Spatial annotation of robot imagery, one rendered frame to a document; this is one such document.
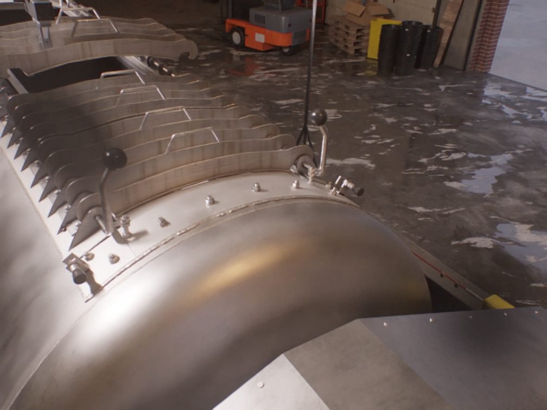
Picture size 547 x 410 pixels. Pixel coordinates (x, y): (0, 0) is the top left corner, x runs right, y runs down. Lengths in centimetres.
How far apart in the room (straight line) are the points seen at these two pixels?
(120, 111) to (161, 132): 19
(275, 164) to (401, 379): 64
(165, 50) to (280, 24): 1002
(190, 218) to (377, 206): 559
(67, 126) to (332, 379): 101
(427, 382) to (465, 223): 568
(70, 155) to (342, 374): 84
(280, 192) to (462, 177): 653
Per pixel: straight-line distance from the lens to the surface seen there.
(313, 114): 130
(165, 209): 122
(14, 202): 158
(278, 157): 141
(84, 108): 171
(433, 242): 619
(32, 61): 184
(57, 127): 162
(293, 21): 1208
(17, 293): 135
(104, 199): 113
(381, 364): 105
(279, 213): 118
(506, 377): 123
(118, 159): 109
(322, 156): 137
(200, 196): 124
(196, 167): 129
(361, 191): 142
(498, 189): 760
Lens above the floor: 330
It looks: 30 degrees down
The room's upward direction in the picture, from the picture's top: 3 degrees clockwise
